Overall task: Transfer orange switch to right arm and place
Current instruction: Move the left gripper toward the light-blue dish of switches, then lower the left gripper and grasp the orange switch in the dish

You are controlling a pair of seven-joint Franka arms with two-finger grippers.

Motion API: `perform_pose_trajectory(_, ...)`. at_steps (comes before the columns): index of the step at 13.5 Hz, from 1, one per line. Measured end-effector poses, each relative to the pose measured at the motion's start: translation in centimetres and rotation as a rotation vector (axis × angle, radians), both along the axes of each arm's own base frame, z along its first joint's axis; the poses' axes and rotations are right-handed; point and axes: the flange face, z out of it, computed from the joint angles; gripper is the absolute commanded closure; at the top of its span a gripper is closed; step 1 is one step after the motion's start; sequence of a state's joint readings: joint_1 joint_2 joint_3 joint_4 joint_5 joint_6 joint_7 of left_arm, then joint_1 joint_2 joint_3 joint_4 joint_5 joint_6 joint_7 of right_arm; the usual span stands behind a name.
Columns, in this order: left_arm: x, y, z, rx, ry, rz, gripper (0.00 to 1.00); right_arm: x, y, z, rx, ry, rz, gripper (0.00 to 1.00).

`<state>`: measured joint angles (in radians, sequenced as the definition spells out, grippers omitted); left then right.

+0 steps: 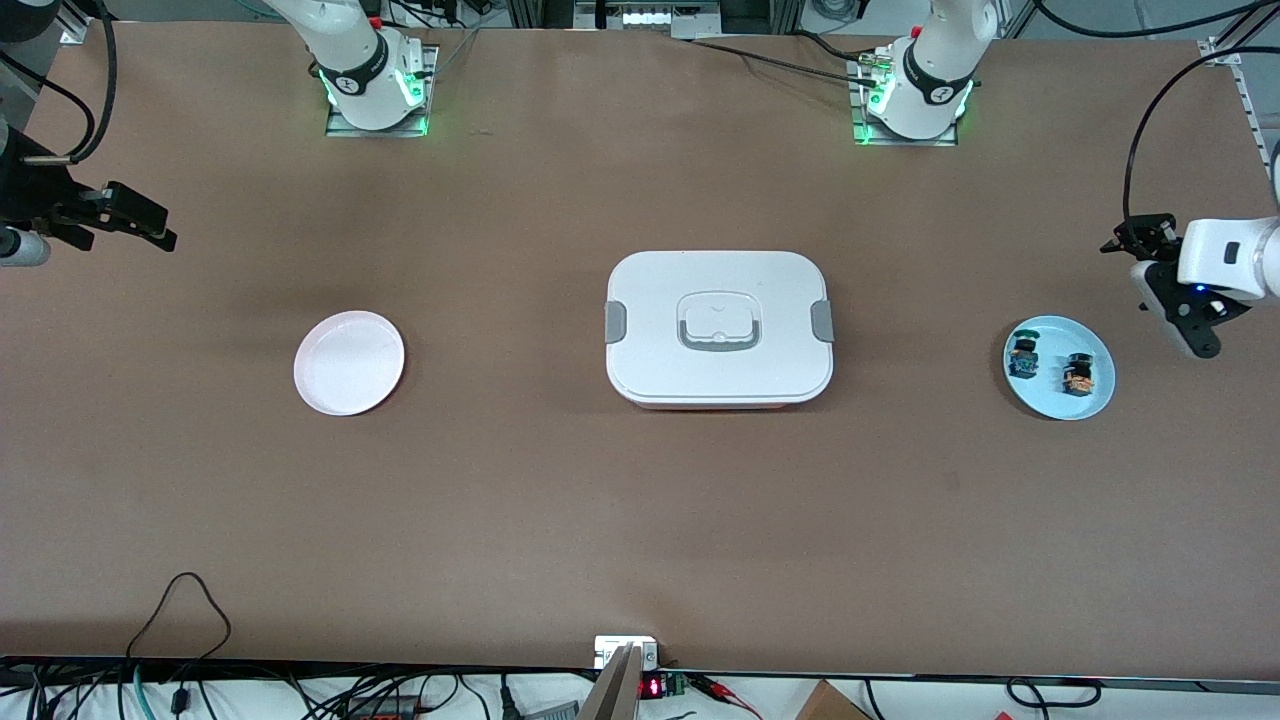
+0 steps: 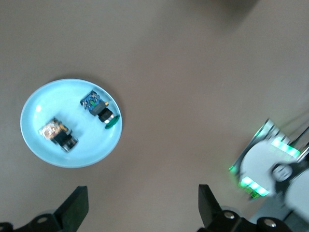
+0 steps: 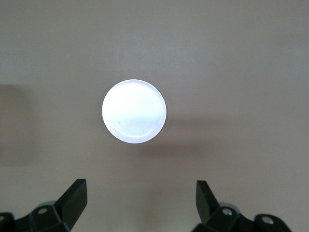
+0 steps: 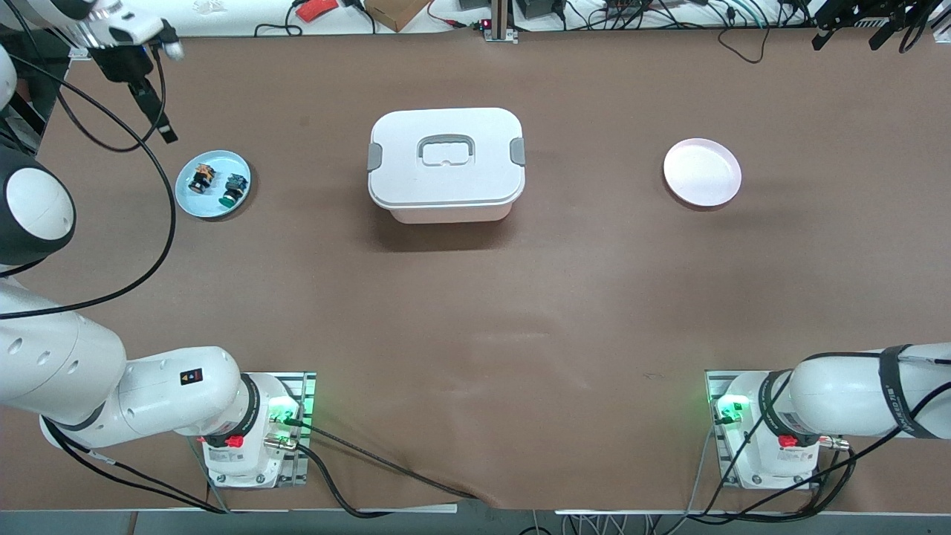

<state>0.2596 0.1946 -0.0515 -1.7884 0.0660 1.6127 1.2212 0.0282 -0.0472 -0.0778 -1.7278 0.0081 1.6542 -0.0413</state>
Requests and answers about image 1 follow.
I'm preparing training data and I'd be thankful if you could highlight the light blue round plate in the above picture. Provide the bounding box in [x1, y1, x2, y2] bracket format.
[1002, 315, 1117, 421]

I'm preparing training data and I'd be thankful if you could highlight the pale pink round plate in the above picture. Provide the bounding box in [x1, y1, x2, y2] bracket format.
[293, 311, 407, 417]

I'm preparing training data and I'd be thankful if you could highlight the white lidded storage box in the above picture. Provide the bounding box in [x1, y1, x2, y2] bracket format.
[604, 250, 835, 411]

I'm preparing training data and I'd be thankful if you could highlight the brown cardboard box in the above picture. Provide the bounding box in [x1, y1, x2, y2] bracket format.
[794, 680, 873, 720]

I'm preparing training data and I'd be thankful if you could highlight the black device with white lights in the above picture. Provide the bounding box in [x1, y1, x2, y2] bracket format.
[573, 0, 723, 33]

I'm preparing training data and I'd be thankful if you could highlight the red alligator clip lead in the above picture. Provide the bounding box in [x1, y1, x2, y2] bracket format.
[692, 676, 766, 720]

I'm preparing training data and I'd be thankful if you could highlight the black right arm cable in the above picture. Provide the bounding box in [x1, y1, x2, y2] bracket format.
[0, 0, 118, 167]

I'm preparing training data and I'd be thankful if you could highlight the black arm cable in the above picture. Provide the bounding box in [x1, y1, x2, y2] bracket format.
[1100, 45, 1280, 263]
[0, 0, 118, 167]

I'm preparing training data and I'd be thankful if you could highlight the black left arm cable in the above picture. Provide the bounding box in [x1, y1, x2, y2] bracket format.
[1100, 45, 1280, 263]

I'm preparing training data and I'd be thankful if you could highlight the aluminium table edge rail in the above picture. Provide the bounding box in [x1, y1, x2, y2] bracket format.
[1200, 36, 1280, 196]

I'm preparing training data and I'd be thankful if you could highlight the thin black looped cable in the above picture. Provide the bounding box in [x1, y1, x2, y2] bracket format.
[124, 571, 234, 663]

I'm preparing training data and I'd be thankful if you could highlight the black oval loop cable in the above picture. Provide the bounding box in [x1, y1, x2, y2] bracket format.
[1004, 677, 1103, 708]

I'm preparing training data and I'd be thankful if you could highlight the black cable across table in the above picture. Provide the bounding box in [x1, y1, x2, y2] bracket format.
[688, 36, 886, 83]

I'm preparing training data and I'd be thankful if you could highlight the tangled black cables bundle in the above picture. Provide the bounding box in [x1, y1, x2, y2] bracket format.
[0, 660, 601, 720]

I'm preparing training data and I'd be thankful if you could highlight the white post bracket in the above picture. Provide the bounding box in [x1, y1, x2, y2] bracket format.
[593, 635, 660, 670]

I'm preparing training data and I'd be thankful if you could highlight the aluminium camera post profile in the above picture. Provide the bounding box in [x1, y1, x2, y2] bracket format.
[575, 644, 643, 720]

